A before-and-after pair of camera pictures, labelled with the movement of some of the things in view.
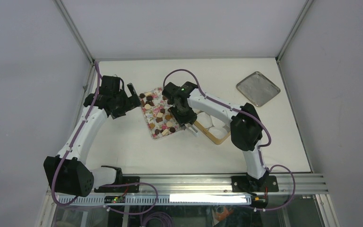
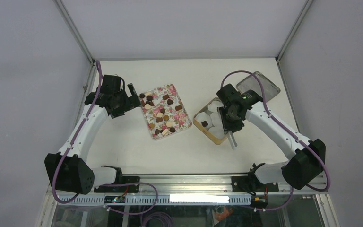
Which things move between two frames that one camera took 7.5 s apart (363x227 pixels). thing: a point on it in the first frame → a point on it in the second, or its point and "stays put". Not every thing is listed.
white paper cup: (218, 132) stays put
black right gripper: (190, 118) → (227, 126)
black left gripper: (130, 101) stays put
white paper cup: (217, 122) stays put
